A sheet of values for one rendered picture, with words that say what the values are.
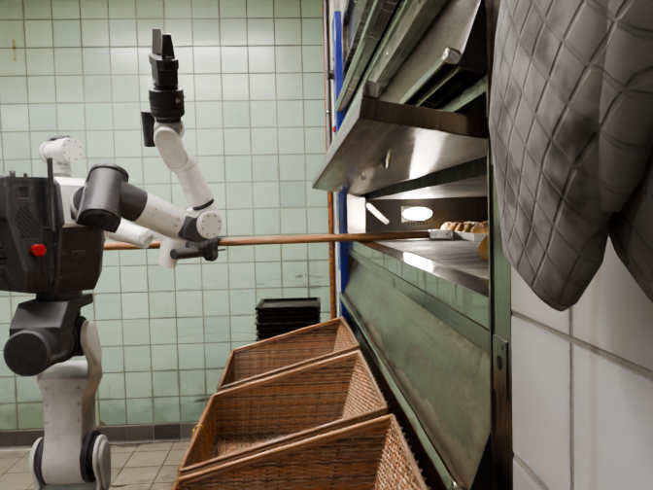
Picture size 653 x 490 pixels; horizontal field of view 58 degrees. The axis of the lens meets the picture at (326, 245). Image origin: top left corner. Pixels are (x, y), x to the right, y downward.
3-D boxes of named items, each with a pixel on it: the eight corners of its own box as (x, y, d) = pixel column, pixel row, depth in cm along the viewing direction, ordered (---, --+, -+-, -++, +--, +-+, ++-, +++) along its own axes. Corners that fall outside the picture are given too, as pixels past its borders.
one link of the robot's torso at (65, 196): (28, 307, 136) (20, 154, 134) (-45, 299, 155) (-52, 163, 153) (132, 292, 161) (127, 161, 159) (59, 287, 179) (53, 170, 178)
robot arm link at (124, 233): (140, 254, 199) (87, 236, 200) (150, 226, 199) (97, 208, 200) (128, 253, 188) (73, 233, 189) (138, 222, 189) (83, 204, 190)
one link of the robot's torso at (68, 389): (94, 493, 160) (82, 327, 154) (29, 495, 159) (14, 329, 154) (113, 465, 175) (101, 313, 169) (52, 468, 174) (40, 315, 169)
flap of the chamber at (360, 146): (311, 188, 246) (358, 195, 247) (358, 118, 68) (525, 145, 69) (312, 182, 246) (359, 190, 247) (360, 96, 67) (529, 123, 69)
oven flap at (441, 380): (348, 298, 249) (362, 254, 249) (484, 509, 71) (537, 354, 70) (338, 295, 249) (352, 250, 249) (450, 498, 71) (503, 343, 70)
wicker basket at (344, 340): (346, 379, 249) (345, 315, 247) (365, 427, 192) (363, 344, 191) (230, 385, 245) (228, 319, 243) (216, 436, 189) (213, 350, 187)
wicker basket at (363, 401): (364, 434, 187) (362, 348, 186) (395, 527, 131) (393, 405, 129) (211, 440, 184) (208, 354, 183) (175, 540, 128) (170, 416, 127)
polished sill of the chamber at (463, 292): (361, 247, 249) (361, 237, 249) (538, 329, 70) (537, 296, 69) (348, 247, 249) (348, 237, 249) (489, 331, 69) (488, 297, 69)
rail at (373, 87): (312, 182, 246) (317, 183, 246) (360, 96, 67) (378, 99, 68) (313, 177, 246) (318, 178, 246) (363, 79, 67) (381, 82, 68)
